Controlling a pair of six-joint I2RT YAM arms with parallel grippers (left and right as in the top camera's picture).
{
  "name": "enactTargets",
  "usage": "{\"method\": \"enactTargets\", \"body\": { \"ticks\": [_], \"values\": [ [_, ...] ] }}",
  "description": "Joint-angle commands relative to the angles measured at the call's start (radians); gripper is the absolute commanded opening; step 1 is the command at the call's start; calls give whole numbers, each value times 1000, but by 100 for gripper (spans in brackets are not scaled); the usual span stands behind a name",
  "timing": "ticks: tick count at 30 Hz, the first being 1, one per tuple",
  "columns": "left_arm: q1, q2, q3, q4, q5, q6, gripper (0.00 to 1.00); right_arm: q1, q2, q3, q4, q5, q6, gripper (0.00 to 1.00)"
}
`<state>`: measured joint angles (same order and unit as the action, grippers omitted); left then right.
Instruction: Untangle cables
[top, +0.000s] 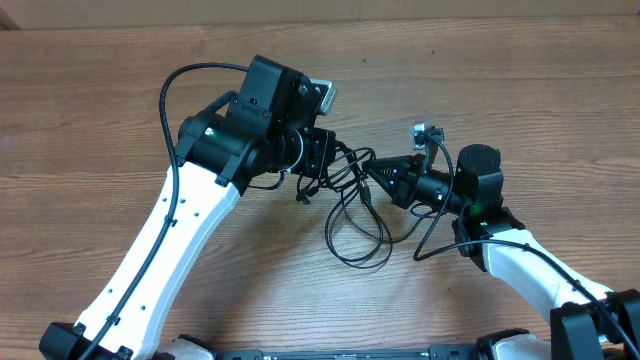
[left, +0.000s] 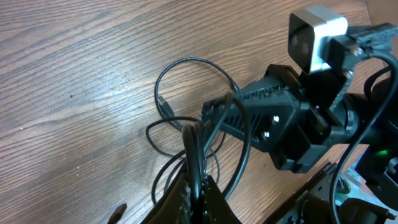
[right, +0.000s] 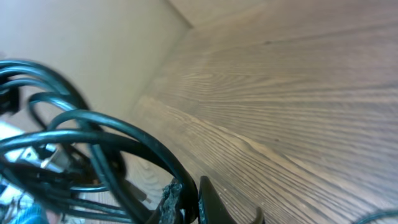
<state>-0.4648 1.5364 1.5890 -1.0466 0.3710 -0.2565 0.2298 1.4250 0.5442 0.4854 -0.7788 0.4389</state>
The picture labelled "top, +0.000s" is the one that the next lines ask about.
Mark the cardboard backdrop panel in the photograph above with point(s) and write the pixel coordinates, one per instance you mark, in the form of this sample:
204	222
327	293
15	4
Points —
70	14

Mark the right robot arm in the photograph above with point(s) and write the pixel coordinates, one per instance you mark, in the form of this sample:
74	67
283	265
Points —
587	320

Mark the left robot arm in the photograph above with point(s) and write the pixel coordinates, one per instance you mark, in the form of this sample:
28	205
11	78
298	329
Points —
267	126

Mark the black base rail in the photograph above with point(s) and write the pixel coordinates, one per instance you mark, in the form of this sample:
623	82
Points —
433	352

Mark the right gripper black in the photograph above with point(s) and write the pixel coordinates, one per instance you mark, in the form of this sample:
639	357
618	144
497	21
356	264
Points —
400	184

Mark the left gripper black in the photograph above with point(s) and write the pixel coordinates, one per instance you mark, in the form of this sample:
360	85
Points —
321	150

